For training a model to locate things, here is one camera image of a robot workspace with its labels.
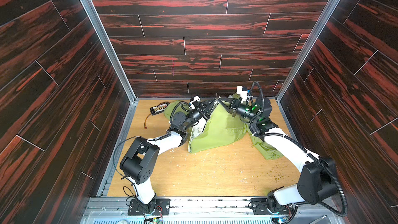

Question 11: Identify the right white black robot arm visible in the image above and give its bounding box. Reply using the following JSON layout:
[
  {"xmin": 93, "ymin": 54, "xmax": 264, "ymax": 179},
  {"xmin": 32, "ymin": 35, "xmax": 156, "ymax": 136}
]
[{"xmin": 218, "ymin": 98, "xmax": 348, "ymax": 217}]

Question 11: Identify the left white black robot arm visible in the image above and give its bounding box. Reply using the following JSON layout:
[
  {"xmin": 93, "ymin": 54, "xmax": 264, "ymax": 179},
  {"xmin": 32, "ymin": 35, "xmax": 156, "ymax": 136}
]
[{"xmin": 119, "ymin": 97, "xmax": 216, "ymax": 214}]

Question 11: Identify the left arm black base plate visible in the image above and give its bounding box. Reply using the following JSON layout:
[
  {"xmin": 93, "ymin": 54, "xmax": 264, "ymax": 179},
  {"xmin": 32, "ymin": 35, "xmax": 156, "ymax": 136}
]
[{"xmin": 127, "ymin": 198, "xmax": 171, "ymax": 216}]

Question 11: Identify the black battery pack with wires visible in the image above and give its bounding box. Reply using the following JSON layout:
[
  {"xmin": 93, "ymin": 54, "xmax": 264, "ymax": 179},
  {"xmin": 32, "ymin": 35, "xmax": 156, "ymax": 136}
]
[{"xmin": 144, "ymin": 102, "xmax": 170, "ymax": 129}]

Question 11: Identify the metal front rail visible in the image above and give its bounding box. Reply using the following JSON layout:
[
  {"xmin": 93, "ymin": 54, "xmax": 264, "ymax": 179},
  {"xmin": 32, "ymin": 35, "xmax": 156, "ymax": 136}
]
[{"xmin": 81, "ymin": 197, "xmax": 345, "ymax": 224}]

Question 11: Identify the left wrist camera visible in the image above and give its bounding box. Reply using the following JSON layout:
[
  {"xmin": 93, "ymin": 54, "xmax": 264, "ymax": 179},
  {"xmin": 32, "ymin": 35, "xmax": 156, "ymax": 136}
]
[{"xmin": 190, "ymin": 95, "xmax": 201, "ymax": 104}]

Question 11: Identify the green jacket with cartoon print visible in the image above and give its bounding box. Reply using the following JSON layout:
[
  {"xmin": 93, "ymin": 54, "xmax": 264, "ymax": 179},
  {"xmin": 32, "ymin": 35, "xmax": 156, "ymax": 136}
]
[{"xmin": 164, "ymin": 101, "xmax": 283, "ymax": 160}]

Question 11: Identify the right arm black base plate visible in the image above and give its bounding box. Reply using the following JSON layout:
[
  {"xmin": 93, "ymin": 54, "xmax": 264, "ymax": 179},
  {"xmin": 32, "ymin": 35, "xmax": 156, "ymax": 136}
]
[{"xmin": 248, "ymin": 197, "xmax": 294, "ymax": 215}]

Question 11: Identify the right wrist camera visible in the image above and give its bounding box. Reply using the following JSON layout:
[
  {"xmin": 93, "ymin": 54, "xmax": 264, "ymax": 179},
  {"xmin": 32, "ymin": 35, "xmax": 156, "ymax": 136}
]
[{"xmin": 236, "ymin": 86, "xmax": 251, "ymax": 103}]

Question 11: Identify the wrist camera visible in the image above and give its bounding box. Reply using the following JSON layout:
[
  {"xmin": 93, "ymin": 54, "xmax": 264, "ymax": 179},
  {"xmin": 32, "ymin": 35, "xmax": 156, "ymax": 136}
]
[
  {"xmin": 236, "ymin": 86, "xmax": 251, "ymax": 103},
  {"xmin": 190, "ymin": 95, "xmax": 201, "ymax": 104}
]

